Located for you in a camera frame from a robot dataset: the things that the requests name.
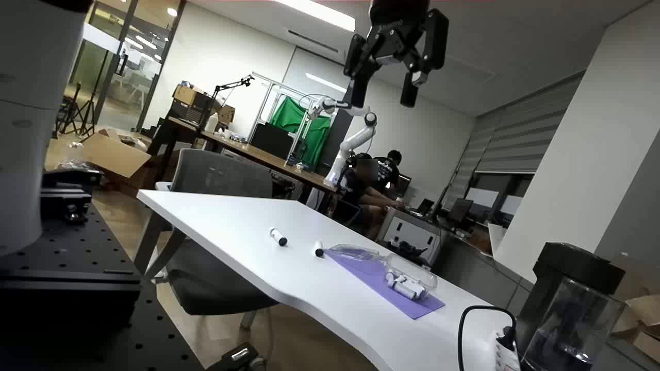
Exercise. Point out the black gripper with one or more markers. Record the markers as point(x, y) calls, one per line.
point(389, 31)

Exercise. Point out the small white black-capped bottle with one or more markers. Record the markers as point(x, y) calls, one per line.
point(319, 253)
point(279, 237)

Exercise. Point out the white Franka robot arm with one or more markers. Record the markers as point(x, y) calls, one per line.
point(28, 125)

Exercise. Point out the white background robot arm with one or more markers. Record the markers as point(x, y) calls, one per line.
point(351, 141)

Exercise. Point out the clear plastic bowl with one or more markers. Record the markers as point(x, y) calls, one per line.
point(413, 270)

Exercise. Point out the small white bottle in bowl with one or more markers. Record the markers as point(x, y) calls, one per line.
point(404, 285)

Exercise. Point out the green cloth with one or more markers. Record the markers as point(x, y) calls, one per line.
point(301, 127)

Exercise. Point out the brown wooden desk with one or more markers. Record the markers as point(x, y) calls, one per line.
point(274, 162)

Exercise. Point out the grey window blinds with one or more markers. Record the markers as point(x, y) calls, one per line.
point(522, 137)

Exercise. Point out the grey drawer cabinet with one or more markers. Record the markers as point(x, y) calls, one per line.
point(413, 237)

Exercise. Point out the cardboard box on desk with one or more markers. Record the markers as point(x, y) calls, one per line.
point(199, 104)

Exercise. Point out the grey office chair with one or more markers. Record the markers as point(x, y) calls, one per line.
point(220, 175)

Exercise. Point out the purple mat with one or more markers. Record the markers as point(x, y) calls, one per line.
point(364, 278)

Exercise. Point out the open cardboard box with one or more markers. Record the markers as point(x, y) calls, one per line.
point(115, 158)

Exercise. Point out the white power strip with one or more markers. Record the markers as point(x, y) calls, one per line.
point(508, 352)

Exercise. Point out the cardboard box stack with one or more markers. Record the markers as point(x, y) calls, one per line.
point(641, 322)

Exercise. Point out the black perforated breadboard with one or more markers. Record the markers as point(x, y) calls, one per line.
point(74, 296)

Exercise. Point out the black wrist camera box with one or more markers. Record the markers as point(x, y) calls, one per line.
point(435, 38)

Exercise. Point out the black camera tripod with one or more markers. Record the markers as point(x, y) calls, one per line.
point(74, 109)

